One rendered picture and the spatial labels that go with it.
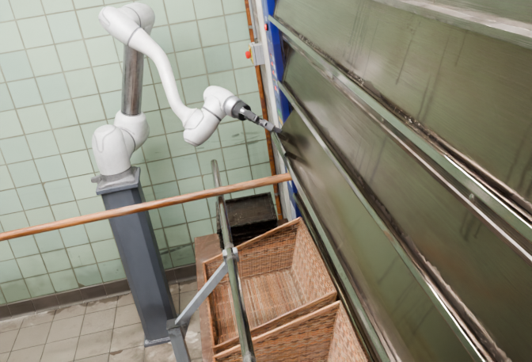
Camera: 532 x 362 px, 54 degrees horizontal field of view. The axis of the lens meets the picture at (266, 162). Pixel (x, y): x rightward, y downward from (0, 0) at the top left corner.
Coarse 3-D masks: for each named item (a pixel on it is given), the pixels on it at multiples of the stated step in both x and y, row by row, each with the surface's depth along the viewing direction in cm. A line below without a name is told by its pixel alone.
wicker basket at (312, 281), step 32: (288, 224) 233; (256, 256) 237; (320, 256) 204; (224, 288) 237; (256, 288) 234; (288, 288) 231; (320, 288) 202; (224, 320) 218; (256, 320) 215; (288, 320) 185
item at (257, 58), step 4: (252, 44) 264; (256, 44) 263; (260, 44) 262; (252, 48) 262; (256, 48) 262; (260, 48) 262; (252, 52) 263; (256, 52) 263; (260, 52) 263; (252, 56) 264; (256, 56) 264; (260, 56) 264; (252, 60) 267; (256, 60) 264; (260, 60) 265; (256, 64) 265; (260, 64) 266
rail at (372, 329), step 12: (276, 144) 210; (288, 168) 189; (300, 180) 179; (300, 192) 171; (312, 204) 162; (312, 216) 156; (324, 228) 148; (324, 240) 144; (336, 252) 137; (336, 264) 133; (348, 276) 127; (348, 288) 124; (360, 300) 118; (360, 312) 116; (372, 324) 111; (372, 336) 109; (384, 348) 105; (384, 360) 103
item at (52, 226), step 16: (272, 176) 193; (288, 176) 192; (192, 192) 190; (208, 192) 190; (224, 192) 191; (128, 208) 188; (144, 208) 188; (48, 224) 185; (64, 224) 186; (80, 224) 187; (0, 240) 184
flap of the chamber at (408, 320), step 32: (288, 128) 213; (320, 160) 173; (320, 192) 163; (352, 192) 146; (352, 224) 139; (352, 256) 132; (384, 256) 121; (384, 288) 116; (416, 288) 107; (384, 320) 111; (416, 320) 103; (416, 352) 99; (448, 352) 93
